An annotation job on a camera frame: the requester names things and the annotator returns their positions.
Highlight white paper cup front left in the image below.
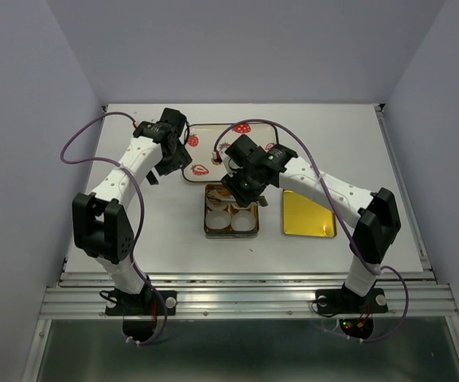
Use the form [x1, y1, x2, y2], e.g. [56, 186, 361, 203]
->
[205, 210, 231, 230]

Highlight strawberry print tray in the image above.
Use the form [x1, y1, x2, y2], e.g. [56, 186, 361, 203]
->
[182, 123, 278, 183]

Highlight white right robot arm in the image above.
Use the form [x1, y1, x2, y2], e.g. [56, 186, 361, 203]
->
[212, 135, 401, 310]

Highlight white paper cup back left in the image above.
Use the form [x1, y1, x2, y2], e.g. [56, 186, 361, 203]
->
[205, 189, 229, 211]

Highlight metal tongs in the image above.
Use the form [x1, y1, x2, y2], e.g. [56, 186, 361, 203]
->
[208, 189, 235, 203]

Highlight white paper cup front right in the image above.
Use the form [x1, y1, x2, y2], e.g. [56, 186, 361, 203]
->
[231, 210, 256, 232]

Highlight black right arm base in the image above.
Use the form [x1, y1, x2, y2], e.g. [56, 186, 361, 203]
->
[313, 286, 388, 316]

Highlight gold square cookie tin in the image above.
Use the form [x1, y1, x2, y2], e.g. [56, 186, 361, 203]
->
[203, 183, 259, 239]

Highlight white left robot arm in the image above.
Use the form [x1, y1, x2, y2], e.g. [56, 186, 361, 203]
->
[72, 108, 192, 314]

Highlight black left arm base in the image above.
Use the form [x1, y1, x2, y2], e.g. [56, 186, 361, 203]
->
[99, 289, 177, 317]

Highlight gold tin lid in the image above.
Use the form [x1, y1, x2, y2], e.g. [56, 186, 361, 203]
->
[282, 190, 336, 238]

